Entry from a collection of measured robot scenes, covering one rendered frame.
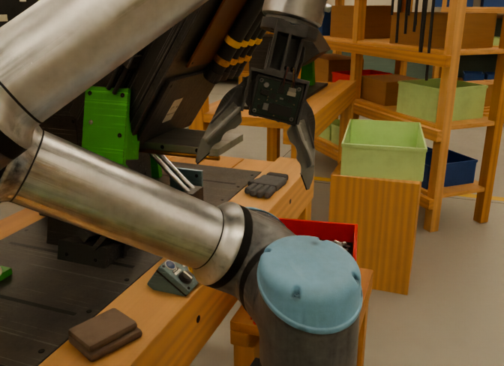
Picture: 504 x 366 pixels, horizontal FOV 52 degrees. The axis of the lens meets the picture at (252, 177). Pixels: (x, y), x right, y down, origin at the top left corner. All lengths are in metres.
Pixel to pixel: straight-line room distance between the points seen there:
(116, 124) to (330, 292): 0.76
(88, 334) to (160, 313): 0.15
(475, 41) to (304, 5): 3.07
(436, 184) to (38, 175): 3.15
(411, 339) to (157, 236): 2.05
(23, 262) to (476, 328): 2.09
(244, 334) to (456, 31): 2.58
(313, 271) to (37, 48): 0.35
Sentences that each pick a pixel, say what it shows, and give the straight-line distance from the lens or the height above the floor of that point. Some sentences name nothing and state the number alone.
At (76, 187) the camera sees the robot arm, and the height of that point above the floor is 1.26.
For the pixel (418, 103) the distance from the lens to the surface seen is 3.66.
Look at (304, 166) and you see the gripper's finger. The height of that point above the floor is 1.25.
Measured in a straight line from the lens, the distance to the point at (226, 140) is 1.27.
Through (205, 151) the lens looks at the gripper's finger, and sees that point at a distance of 0.67.
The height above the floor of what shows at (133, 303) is 0.90.
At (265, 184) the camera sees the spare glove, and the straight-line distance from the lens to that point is 1.59.
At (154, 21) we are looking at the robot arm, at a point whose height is 1.43.
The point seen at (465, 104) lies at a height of 0.83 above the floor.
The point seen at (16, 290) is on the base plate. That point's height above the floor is 0.90.
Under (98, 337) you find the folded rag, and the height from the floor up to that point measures 0.93.
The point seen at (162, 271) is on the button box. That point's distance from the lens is 1.05.
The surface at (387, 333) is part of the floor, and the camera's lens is 2.57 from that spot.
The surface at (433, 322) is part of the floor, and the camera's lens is 2.71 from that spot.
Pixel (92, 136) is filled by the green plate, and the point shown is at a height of 1.16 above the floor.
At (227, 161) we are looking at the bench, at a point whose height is 0.88.
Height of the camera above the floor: 1.45
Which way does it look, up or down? 18 degrees down
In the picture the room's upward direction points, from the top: straight up
